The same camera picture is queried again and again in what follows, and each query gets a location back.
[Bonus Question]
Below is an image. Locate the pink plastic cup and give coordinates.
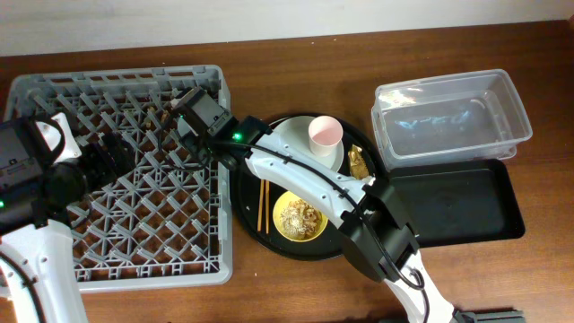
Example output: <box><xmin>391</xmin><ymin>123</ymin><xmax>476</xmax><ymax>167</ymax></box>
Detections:
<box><xmin>308</xmin><ymin>116</ymin><xmax>344</xmax><ymax>157</ymax></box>

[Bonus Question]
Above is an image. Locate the gold foil wrapper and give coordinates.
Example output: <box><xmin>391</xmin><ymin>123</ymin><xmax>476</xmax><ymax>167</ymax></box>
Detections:
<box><xmin>348</xmin><ymin>144</ymin><xmax>370</xmax><ymax>180</ymax></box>

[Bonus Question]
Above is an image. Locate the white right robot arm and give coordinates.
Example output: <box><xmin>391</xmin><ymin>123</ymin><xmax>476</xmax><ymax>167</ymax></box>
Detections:
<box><xmin>171</xmin><ymin>87</ymin><xmax>456</xmax><ymax>322</ymax></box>

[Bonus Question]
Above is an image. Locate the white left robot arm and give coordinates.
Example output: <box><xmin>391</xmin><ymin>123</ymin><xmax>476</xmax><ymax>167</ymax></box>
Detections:
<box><xmin>1</xmin><ymin>113</ymin><xmax>135</xmax><ymax>322</ymax></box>

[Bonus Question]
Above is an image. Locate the grey dishwasher rack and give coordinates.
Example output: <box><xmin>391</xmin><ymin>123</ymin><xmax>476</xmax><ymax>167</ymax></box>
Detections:
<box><xmin>4</xmin><ymin>65</ymin><xmax>232</xmax><ymax>292</ymax></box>

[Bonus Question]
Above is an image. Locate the round black tray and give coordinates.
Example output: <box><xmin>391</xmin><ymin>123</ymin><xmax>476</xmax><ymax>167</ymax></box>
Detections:
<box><xmin>230</xmin><ymin>120</ymin><xmax>386</xmax><ymax>261</ymax></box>

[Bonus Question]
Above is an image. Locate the left wooden chopstick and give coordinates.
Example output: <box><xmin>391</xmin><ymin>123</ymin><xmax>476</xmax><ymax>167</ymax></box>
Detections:
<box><xmin>257</xmin><ymin>179</ymin><xmax>265</xmax><ymax>231</ymax></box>

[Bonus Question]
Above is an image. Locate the wooden chopstick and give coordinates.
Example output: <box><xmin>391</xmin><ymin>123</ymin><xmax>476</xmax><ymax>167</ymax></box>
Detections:
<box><xmin>257</xmin><ymin>179</ymin><xmax>265</xmax><ymax>231</ymax></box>
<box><xmin>264</xmin><ymin>180</ymin><xmax>270</xmax><ymax>234</ymax></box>

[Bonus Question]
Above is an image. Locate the right wooden chopstick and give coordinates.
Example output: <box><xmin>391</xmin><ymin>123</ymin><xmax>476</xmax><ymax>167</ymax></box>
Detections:
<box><xmin>264</xmin><ymin>180</ymin><xmax>270</xmax><ymax>234</ymax></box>

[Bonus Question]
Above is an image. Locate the pale grey round plate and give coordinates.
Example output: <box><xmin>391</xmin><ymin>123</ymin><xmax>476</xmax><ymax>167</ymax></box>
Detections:
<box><xmin>274</xmin><ymin>116</ymin><xmax>344</xmax><ymax>171</ymax></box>

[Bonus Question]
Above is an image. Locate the yellow bowl with food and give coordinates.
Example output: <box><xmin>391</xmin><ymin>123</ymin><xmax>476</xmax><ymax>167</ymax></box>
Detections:
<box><xmin>273</xmin><ymin>192</ymin><xmax>329</xmax><ymax>242</ymax></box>

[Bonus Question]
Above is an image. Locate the clear plastic bin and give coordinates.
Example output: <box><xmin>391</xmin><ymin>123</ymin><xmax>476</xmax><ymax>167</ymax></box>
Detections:
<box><xmin>371</xmin><ymin>69</ymin><xmax>533</xmax><ymax>170</ymax></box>

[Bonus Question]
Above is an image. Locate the black rectangular tray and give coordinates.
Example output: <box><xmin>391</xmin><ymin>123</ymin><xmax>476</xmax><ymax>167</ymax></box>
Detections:
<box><xmin>388</xmin><ymin>159</ymin><xmax>526</xmax><ymax>248</ymax></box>

